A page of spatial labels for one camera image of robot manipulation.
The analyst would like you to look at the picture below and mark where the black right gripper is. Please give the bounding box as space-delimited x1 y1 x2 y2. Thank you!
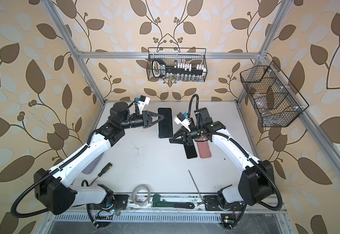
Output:
169 125 203 146

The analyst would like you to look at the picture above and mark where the black phone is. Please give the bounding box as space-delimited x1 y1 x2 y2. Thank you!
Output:
157 107 174 138
188 118 195 129

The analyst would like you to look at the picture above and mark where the pink phone case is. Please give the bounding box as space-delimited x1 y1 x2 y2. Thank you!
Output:
195 136 211 159

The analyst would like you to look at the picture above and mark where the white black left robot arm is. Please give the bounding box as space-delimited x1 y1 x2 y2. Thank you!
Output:
10 100 165 218

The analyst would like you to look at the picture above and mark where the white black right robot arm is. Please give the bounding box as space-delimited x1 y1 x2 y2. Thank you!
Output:
169 94 283 230

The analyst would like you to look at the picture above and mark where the black socket set holder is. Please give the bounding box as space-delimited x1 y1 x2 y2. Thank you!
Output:
149 58 208 79

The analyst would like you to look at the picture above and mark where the green black pipe wrench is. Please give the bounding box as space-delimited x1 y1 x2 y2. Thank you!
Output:
152 194 195 209

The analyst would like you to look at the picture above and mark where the thin metal rod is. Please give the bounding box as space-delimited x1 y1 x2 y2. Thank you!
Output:
188 170 205 206

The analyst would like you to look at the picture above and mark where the clear tape roll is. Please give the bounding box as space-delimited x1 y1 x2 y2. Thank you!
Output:
131 184 151 208

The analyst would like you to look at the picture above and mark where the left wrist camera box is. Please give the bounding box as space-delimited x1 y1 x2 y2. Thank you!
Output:
134 96 150 115

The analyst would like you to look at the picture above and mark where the black wire basket back wall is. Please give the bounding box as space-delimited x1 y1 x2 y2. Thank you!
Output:
146 46 208 83

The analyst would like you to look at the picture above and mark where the black wire basket wall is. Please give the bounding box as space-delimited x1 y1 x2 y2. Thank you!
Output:
240 61 309 127
146 46 208 83

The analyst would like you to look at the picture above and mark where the black wire basket right wall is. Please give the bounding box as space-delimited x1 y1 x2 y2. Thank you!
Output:
240 61 309 127

